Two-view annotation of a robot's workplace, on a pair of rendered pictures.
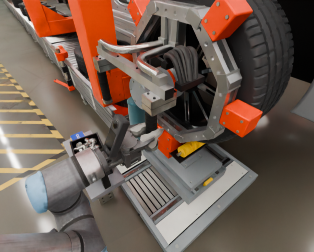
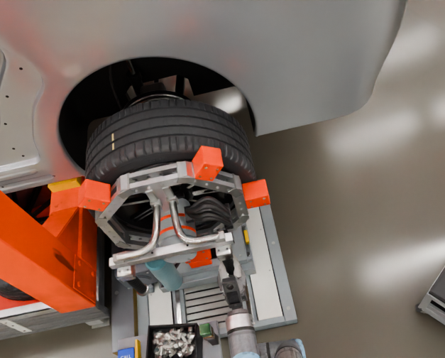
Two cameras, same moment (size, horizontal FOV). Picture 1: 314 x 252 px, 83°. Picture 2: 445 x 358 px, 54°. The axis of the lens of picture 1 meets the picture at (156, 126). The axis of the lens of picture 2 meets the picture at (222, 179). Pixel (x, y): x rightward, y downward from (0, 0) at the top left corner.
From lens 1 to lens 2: 1.15 m
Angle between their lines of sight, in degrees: 32
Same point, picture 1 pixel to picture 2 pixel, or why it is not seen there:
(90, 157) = (241, 317)
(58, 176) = (247, 342)
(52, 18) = not seen: outside the picture
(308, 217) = (321, 167)
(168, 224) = (264, 305)
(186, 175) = not seen: hidden behind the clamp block
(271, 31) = (223, 133)
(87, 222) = (272, 344)
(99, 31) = (44, 251)
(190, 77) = (228, 215)
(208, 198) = (260, 248)
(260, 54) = (236, 156)
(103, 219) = not seen: outside the picture
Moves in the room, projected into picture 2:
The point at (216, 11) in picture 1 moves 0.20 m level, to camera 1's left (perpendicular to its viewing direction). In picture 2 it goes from (206, 170) to (173, 221)
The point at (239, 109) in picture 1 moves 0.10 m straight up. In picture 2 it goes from (253, 192) to (250, 177)
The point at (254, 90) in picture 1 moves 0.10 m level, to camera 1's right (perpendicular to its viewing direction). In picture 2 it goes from (248, 172) to (260, 152)
